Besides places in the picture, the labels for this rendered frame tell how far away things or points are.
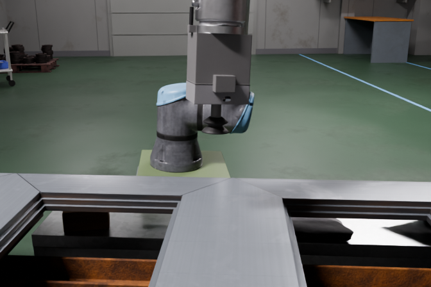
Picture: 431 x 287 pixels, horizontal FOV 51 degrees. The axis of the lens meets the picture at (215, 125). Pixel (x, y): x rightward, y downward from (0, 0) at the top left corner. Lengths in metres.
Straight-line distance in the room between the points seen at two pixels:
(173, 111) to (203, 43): 0.58
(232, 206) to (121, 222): 0.39
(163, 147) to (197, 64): 0.63
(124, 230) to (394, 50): 8.60
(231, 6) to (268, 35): 9.56
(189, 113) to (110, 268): 0.49
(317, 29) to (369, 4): 1.27
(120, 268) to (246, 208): 0.27
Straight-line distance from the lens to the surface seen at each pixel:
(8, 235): 0.80
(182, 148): 1.25
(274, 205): 0.80
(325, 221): 1.07
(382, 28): 9.25
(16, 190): 0.93
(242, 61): 0.68
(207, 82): 0.66
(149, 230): 1.08
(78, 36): 10.17
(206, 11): 0.67
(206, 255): 0.66
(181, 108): 1.22
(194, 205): 0.80
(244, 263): 0.64
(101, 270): 0.91
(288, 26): 10.31
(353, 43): 10.59
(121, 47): 10.01
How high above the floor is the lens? 1.19
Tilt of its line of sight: 16 degrees down
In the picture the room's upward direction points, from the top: straight up
